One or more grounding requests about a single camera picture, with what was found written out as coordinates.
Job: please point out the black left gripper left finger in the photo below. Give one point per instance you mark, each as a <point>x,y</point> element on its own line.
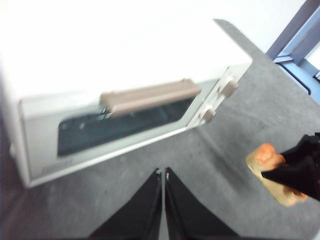
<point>140,215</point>

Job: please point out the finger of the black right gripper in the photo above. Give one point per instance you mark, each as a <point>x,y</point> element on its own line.
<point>305,147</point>
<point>300,177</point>

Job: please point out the golden bread loaf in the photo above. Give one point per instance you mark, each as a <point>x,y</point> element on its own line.
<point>260,155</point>

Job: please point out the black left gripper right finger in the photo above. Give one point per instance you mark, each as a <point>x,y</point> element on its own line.
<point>187,220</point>

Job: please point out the large oven temperature knob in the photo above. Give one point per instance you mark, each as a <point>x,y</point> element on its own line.
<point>228,86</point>

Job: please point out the small oven timer knob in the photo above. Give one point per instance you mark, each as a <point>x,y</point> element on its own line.
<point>208,115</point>

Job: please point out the dark grey table mat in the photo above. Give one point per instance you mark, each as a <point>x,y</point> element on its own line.
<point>225,162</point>

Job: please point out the blue-grey metal frame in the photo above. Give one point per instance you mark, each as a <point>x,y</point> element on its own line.
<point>287,32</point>

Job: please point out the white toaster oven body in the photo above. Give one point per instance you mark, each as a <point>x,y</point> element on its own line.
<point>125,70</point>

